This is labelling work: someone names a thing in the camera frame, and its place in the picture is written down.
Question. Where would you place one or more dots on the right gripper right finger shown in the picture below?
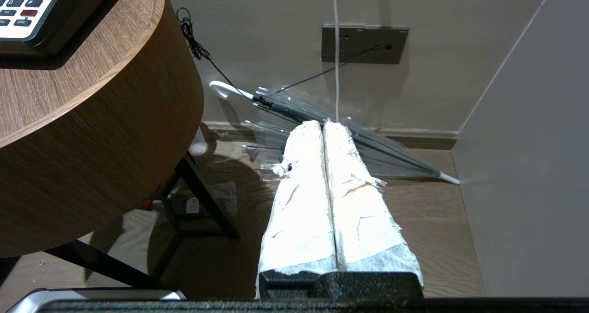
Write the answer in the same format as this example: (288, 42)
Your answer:
(363, 216)

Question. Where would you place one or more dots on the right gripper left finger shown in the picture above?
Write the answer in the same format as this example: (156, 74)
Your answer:
(299, 211)

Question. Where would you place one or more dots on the round wooden side table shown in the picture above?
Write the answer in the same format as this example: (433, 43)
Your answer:
(92, 119)

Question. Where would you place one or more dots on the grey wall socket panel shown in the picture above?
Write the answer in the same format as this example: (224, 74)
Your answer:
(368, 43)

